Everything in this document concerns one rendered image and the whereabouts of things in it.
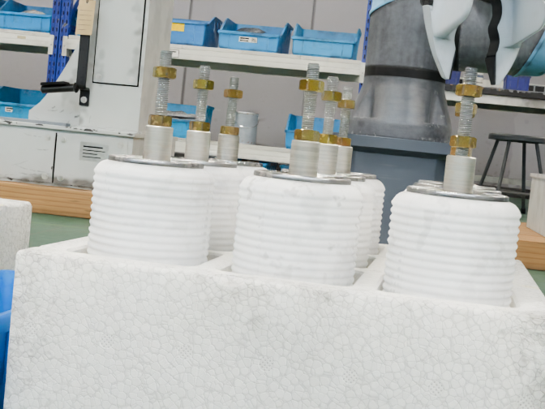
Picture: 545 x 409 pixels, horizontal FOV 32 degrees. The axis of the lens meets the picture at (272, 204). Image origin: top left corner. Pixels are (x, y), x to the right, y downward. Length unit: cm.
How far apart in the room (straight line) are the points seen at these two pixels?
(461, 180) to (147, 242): 24
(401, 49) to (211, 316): 73
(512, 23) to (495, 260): 18
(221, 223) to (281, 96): 839
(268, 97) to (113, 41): 631
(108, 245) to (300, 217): 15
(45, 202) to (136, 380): 222
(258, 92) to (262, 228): 856
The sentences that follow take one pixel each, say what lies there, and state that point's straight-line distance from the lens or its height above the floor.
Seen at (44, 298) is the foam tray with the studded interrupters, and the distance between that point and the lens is 72.
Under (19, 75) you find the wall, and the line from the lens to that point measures 991.
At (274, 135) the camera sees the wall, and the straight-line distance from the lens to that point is 921.
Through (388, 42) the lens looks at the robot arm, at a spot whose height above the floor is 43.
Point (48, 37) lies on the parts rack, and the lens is 581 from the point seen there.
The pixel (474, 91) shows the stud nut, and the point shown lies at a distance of 72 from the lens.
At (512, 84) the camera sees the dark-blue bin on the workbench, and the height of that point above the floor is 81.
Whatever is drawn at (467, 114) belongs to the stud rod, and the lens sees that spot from 72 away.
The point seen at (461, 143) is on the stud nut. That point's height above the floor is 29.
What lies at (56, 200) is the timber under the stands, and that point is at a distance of 289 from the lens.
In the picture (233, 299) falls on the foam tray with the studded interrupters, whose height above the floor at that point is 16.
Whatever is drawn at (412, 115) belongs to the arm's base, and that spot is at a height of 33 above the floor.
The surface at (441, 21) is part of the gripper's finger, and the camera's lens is 71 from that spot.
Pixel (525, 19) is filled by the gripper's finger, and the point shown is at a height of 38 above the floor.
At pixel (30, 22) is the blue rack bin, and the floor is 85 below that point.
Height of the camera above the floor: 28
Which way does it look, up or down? 4 degrees down
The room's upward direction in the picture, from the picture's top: 6 degrees clockwise
